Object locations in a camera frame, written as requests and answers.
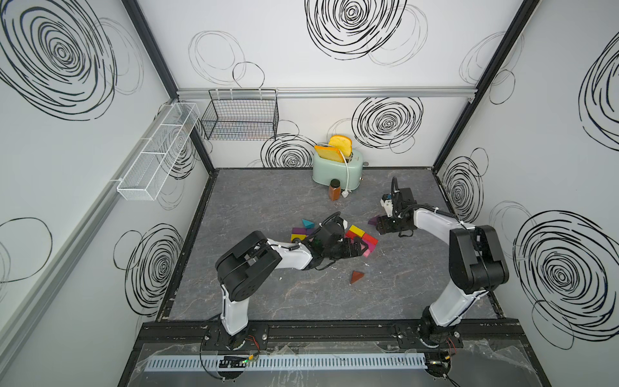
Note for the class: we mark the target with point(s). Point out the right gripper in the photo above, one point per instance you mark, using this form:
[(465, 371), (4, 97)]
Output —
[(383, 225)]

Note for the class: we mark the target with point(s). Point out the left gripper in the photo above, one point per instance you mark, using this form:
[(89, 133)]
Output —
[(346, 251)]

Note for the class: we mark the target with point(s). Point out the red block front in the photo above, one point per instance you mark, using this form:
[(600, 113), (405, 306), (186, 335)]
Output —
[(370, 240)]

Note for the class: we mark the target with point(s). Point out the magenta block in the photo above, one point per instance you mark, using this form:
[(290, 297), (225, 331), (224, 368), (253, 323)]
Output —
[(371, 246)]

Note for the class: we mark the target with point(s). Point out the brown triangle block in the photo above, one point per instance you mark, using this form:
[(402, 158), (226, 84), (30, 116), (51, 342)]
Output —
[(355, 276)]

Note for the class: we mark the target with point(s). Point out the teal triangle block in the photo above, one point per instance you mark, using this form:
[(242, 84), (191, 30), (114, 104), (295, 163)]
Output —
[(308, 224)]

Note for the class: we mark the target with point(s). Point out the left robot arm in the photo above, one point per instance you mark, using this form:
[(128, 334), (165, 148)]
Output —
[(246, 266)]

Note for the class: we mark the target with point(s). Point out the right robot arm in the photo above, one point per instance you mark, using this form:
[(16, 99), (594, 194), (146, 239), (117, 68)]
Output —
[(476, 262)]

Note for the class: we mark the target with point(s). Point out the dark purple block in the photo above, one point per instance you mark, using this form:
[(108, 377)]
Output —
[(299, 231)]

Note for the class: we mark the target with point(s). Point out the brown spice bottle black cap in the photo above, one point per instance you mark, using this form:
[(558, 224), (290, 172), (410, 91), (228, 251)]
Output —
[(334, 190)]

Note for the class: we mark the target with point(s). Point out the mint green toaster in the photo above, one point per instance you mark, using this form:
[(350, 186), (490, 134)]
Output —
[(349, 174)]

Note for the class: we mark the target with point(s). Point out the rear toast slice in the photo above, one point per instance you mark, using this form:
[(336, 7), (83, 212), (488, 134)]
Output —
[(343, 143)]

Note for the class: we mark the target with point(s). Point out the toast slice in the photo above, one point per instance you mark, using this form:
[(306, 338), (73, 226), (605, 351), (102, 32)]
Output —
[(343, 143), (330, 153)]

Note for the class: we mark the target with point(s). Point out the front toast slice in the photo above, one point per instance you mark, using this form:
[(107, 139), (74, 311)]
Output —
[(330, 153)]

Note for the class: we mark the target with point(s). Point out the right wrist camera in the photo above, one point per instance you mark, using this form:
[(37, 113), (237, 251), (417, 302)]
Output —
[(387, 204)]

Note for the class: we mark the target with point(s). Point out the grey slotted cable duct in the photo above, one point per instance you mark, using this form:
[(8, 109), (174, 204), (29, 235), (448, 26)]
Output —
[(287, 362)]

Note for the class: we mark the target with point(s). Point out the black wire basket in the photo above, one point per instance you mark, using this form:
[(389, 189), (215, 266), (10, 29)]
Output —
[(241, 115)]

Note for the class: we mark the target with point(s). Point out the black mounting rail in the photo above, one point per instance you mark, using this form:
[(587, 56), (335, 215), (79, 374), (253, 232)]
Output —
[(405, 333)]

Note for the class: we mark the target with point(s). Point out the white wire shelf basket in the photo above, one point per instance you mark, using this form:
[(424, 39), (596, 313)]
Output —
[(167, 153)]

